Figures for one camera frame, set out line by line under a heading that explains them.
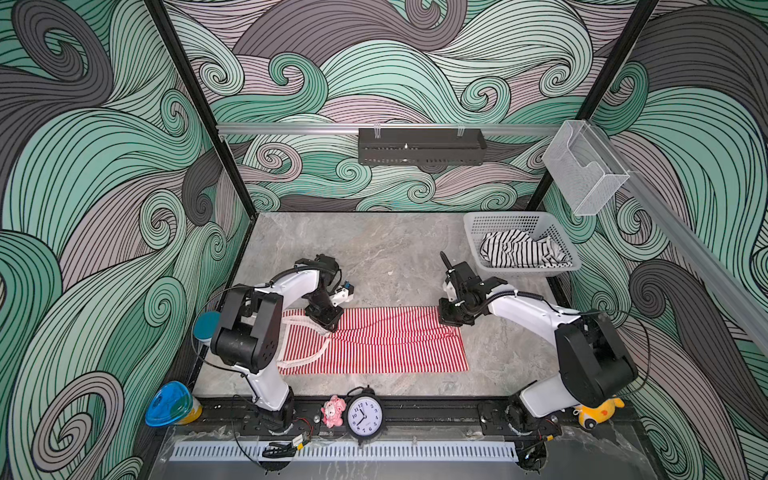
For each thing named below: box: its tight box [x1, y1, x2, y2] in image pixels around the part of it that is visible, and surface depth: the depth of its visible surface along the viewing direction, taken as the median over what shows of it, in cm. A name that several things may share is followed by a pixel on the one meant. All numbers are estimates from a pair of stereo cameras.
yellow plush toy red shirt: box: [572, 397, 625, 430], surface depth 71 cm
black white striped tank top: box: [479, 229, 572, 268], surface depth 106 cm
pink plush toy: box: [320, 394, 346, 428], surface depth 73 cm
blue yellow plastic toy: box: [145, 381, 203, 426], surface depth 68 cm
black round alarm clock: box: [345, 385, 384, 446], surface depth 73 cm
